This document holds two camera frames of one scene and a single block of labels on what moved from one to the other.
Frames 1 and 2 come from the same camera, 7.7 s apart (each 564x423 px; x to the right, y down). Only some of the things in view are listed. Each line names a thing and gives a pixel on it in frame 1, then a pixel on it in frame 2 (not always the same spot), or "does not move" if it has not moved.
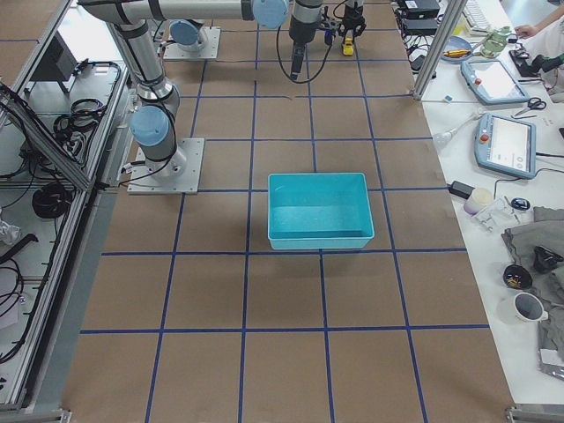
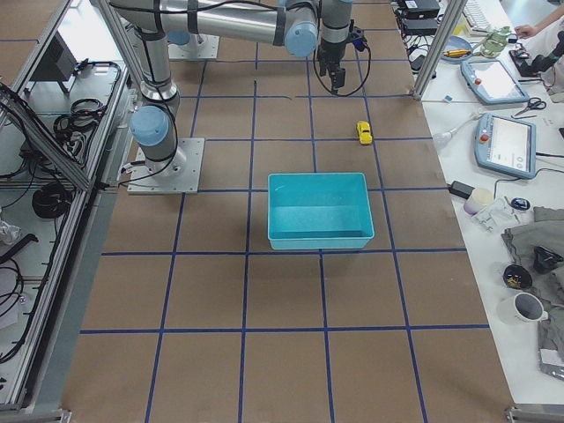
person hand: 526,31 does not move
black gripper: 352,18 -> 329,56
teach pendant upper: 493,82 does not move
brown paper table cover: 194,318 does not move
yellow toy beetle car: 348,48 -> 364,132
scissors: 532,104 does not move
